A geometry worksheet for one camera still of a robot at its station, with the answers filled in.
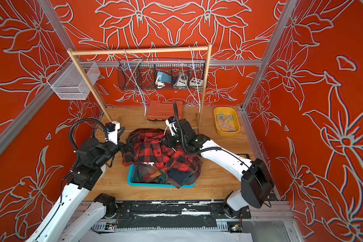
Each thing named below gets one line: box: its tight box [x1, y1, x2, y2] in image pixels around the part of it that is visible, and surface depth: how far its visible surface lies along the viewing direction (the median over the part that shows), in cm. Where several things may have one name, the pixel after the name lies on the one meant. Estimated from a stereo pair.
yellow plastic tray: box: [213, 106, 241, 137], surface depth 112 cm
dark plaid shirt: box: [132, 162, 200, 190], surface depth 75 cm
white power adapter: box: [175, 73, 189, 87], surface depth 93 cm
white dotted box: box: [189, 77, 204, 87], surface depth 96 cm
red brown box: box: [147, 99, 184, 121], surface depth 116 cm
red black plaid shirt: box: [122, 128, 203, 173], surface depth 76 cm
